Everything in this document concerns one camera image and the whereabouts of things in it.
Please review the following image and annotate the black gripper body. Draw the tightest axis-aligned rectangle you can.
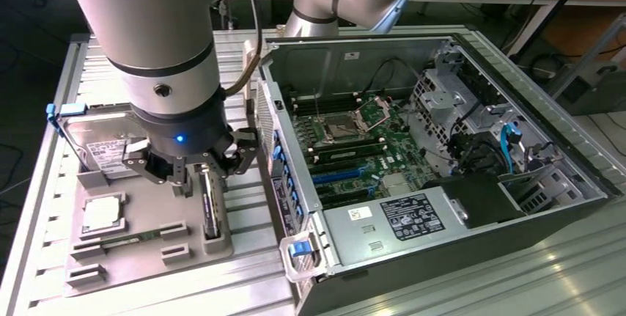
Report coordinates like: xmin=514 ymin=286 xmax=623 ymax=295
xmin=129 ymin=90 xmax=236 ymax=159

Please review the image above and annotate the graphics card with metal bracket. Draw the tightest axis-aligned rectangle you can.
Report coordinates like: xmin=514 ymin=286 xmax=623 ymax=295
xmin=194 ymin=162 xmax=228 ymax=240

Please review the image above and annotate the hard disk in blue carrier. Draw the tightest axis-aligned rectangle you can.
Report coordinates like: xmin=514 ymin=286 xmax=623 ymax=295
xmin=45 ymin=102 xmax=148 ymax=181

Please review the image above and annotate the grey parts rack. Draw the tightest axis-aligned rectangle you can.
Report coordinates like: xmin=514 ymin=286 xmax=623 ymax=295
xmin=60 ymin=167 xmax=236 ymax=298

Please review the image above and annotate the silver CPU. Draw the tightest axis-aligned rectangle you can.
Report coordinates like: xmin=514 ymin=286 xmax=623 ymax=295
xmin=83 ymin=196 xmax=123 ymax=231

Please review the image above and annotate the CPU socket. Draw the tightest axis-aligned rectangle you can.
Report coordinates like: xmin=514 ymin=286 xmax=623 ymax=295
xmin=320 ymin=112 xmax=360 ymax=143

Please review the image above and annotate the black RAM slot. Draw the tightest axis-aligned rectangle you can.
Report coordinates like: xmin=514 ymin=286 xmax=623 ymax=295
xmin=292 ymin=99 xmax=366 ymax=113
xmin=308 ymin=139 xmax=387 ymax=154
xmin=291 ymin=90 xmax=363 ymax=105
xmin=306 ymin=136 xmax=386 ymax=151
xmin=294 ymin=103 xmax=367 ymax=117
xmin=291 ymin=95 xmax=364 ymax=109

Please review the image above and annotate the long black expansion slot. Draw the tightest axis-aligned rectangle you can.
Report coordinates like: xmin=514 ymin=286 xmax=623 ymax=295
xmin=320 ymin=191 xmax=374 ymax=209
xmin=316 ymin=183 xmax=371 ymax=199
xmin=312 ymin=160 xmax=372 ymax=177

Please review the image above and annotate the blue expansion slot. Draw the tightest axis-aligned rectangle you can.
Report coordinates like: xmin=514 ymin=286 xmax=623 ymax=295
xmin=312 ymin=167 xmax=366 ymax=185

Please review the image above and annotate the green RAM stick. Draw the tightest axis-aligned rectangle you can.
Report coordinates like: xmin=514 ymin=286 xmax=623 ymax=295
xmin=100 ymin=230 xmax=163 ymax=247

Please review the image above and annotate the RAM stick with white label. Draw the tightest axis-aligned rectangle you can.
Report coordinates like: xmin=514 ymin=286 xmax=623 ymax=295
xmin=312 ymin=143 xmax=387 ymax=165

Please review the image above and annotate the metal socket cover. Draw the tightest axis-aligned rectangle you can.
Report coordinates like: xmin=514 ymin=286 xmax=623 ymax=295
xmin=352 ymin=95 xmax=392 ymax=128

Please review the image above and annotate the green motherboard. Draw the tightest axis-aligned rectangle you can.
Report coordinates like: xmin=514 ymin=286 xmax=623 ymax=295
xmin=287 ymin=90 xmax=440 ymax=209

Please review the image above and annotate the blue case latch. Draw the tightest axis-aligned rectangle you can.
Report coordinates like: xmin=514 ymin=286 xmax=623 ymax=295
xmin=287 ymin=241 xmax=312 ymax=258

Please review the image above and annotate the grey power supply unit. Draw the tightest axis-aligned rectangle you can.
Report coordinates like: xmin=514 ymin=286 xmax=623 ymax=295
xmin=320 ymin=185 xmax=475 ymax=268

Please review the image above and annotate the silver disk bay cage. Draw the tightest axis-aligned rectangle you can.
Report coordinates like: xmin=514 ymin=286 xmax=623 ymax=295
xmin=408 ymin=46 xmax=522 ymax=141

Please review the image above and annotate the black open PC case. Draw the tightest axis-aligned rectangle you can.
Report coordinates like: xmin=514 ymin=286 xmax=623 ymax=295
xmin=242 ymin=32 xmax=618 ymax=316

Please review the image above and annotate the silver vented disk bay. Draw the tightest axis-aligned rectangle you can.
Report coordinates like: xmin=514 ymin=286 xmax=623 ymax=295
xmin=498 ymin=161 xmax=607 ymax=216

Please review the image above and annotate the dark grey floor box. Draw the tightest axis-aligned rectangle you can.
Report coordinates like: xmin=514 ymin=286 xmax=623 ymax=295
xmin=562 ymin=65 xmax=626 ymax=117

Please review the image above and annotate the black stand pole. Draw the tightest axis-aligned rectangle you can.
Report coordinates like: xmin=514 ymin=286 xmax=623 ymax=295
xmin=503 ymin=0 xmax=602 ymax=56

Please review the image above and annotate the brown wrist cable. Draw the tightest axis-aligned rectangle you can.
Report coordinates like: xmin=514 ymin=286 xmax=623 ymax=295
xmin=228 ymin=0 xmax=268 ymax=96

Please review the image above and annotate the thin black wire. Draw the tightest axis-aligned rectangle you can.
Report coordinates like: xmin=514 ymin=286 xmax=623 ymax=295
xmin=367 ymin=57 xmax=423 ymax=94

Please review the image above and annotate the hanging cable with metal plug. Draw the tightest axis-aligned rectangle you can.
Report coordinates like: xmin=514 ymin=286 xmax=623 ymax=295
xmin=220 ymin=0 xmax=236 ymax=32

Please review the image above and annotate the black power wire bundle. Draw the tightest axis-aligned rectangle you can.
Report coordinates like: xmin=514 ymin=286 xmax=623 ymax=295
xmin=447 ymin=132 xmax=507 ymax=180

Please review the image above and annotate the black plastic air duct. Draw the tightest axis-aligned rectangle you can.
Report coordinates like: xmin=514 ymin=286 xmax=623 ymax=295
xmin=420 ymin=172 xmax=530 ymax=229

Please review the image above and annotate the blue disk wire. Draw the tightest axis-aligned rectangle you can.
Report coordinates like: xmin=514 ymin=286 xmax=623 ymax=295
xmin=499 ymin=121 xmax=523 ymax=177

